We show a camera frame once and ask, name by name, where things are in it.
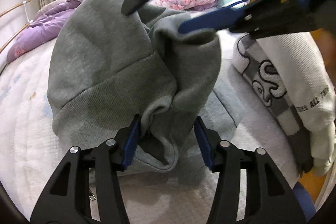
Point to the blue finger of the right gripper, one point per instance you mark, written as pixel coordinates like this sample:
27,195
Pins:
260,18

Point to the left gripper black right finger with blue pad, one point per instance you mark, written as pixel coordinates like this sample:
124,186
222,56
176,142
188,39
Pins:
269,197

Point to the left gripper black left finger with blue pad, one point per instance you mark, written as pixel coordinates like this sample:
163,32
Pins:
65,198

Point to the grey hooded sweatshirt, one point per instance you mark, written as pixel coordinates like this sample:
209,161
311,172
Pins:
104,71

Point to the person's hand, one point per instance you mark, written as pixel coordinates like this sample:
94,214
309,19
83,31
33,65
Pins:
326,44

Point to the purple floral quilt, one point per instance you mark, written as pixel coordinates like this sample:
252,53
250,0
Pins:
50,19

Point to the green blue striped pillow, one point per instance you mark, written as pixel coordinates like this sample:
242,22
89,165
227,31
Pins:
233,4

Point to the white patterned bed sheet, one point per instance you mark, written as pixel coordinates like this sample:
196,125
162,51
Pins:
30,151

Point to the white grey printed sweatshirt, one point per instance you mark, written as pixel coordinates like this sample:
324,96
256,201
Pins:
288,75

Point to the wooden bed side rail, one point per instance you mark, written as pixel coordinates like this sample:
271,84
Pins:
13,21

